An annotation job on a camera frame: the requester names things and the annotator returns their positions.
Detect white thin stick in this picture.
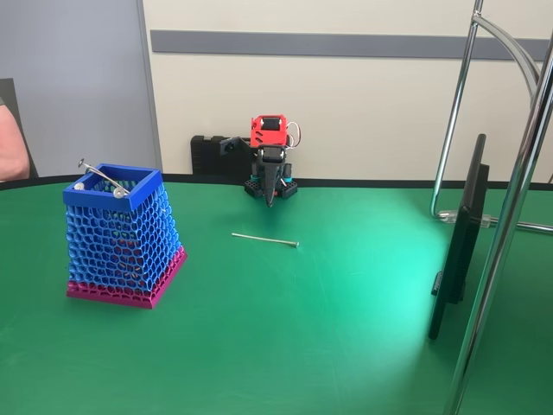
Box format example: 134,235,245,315
231,232,301,250

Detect person's bare forearm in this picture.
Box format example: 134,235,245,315
0,102,31,182

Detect blue and pink lattice basket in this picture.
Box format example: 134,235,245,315
62,163,189,310

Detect black plastic case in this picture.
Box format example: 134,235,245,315
191,135,254,176

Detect green table cloth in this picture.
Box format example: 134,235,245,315
0,172,553,415

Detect clear plastic clip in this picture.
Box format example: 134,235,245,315
438,209,496,229

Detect chrome tube stand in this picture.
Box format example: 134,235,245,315
429,0,553,415

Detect black clamp with teal ring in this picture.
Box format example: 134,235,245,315
244,171,265,199
278,165,300,201

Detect white and red servo cable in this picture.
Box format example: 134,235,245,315
285,121,303,151

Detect small camera on black bracket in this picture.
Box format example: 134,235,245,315
219,135,251,157

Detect grey wall rail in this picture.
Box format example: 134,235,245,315
149,29,553,61

